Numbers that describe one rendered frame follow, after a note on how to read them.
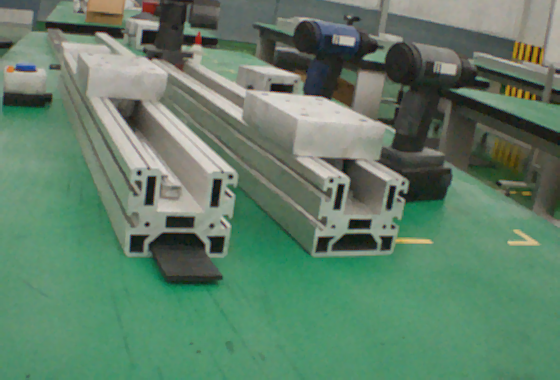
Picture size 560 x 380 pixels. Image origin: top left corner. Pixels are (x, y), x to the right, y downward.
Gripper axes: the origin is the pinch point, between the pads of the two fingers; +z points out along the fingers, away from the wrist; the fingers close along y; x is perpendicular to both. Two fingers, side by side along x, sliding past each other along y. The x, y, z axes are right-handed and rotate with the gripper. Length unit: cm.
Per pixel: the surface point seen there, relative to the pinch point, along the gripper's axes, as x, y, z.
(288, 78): -18.1, 20.7, -7.3
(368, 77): 175, 163, 16
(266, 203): -72, -6, 0
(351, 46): -38.9, 21.7, -17.0
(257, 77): -16.8, 14.5, -6.8
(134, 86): -52, -18, -10
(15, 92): -20.0, -33.6, -2.1
